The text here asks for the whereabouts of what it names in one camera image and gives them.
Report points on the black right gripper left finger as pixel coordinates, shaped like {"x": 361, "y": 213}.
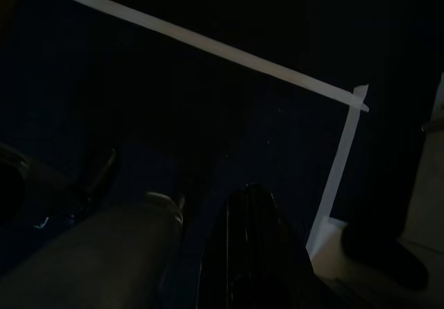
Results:
{"x": 229, "y": 260}

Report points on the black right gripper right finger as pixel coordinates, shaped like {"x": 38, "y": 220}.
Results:
{"x": 281, "y": 271}

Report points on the white tape strip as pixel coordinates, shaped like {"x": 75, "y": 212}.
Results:
{"x": 340, "y": 156}
{"x": 208, "y": 45}

